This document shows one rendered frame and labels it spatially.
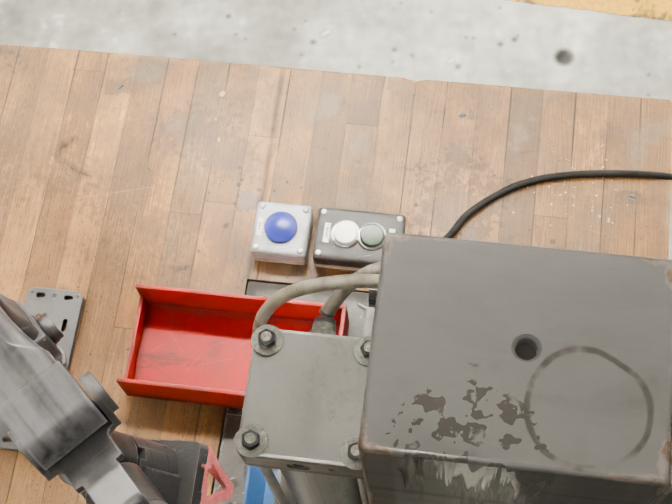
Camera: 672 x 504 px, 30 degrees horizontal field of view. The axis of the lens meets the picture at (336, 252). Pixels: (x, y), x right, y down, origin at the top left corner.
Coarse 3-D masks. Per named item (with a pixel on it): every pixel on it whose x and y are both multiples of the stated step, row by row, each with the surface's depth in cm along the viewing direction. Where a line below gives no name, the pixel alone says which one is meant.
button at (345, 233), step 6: (342, 222) 151; (348, 222) 150; (336, 228) 150; (342, 228) 150; (348, 228) 150; (354, 228) 150; (336, 234) 150; (342, 234) 150; (348, 234) 150; (354, 234) 150; (336, 240) 150; (342, 240) 150; (348, 240) 150; (354, 240) 150
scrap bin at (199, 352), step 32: (160, 288) 146; (160, 320) 151; (192, 320) 150; (224, 320) 150; (288, 320) 150; (160, 352) 149; (192, 352) 149; (224, 352) 149; (128, 384) 143; (160, 384) 142; (192, 384) 147; (224, 384) 147
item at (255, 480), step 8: (248, 472) 132; (256, 472) 132; (248, 480) 131; (256, 480) 132; (264, 480) 133; (248, 488) 131; (256, 488) 132; (264, 488) 133; (248, 496) 131; (256, 496) 132; (264, 496) 133; (272, 496) 133
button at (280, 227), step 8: (272, 216) 152; (280, 216) 151; (288, 216) 151; (264, 224) 151; (272, 224) 151; (280, 224) 151; (288, 224) 151; (296, 224) 151; (272, 232) 151; (280, 232) 151; (288, 232) 151; (272, 240) 151; (280, 240) 150; (288, 240) 151
